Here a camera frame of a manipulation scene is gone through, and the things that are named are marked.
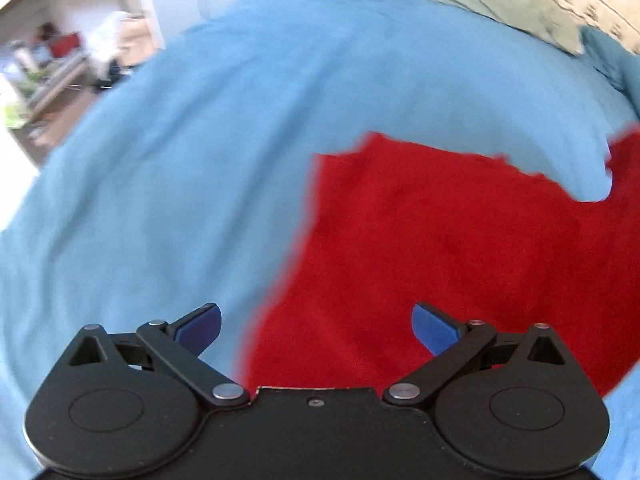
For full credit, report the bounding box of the red box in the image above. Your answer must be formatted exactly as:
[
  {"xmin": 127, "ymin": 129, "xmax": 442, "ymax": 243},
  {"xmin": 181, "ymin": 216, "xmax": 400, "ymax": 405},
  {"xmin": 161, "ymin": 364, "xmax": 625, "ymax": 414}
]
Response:
[{"xmin": 49, "ymin": 32, "xmax": 81, "ymax": 58}]

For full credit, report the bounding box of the white shelf unit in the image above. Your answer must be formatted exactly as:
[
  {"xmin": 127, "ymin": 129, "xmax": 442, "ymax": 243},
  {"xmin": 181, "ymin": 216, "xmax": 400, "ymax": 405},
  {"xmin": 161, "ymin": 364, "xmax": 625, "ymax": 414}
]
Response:
[{"xmin": 1, "ymin": 0, "xmax": 156, "ymax": 167}]

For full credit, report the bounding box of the red long-sleeve sweater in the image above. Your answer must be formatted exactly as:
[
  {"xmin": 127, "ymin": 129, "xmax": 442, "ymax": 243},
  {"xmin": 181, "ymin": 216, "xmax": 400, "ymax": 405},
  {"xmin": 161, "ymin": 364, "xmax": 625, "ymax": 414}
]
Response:
[{"xmin": 241, "ymin": 130, "xmax": 639, "ymax": 393}]

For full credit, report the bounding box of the rolled blue duvet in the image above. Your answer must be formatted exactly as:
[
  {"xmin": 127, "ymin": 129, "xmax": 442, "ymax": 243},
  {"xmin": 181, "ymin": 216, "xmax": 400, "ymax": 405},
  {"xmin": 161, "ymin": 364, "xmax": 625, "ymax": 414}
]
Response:
[{"xmin": 579, "ymin": 26, "xmax": 640, "ymax": 114}]

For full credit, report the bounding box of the blue bed sheet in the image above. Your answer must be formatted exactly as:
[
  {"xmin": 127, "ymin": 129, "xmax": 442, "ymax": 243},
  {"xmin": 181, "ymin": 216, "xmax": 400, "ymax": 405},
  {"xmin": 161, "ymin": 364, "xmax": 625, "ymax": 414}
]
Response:
[{"xmin": 1, "ymin": 0, "xmax": 636, "ymax": 479}]

